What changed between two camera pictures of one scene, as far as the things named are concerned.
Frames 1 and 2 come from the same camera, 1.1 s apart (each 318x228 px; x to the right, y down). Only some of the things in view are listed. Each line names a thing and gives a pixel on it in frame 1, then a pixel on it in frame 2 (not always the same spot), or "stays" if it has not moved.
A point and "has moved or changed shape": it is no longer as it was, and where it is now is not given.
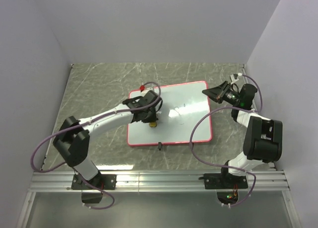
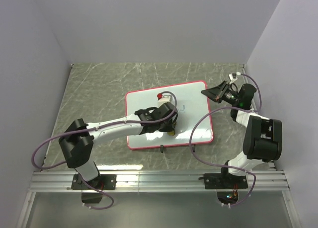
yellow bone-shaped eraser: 152,124 has moved or changed shape
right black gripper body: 231,98 stays
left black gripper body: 152,116 → 166,126
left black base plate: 102,181 stays
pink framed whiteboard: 182,104 stays
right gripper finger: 216,93 stays
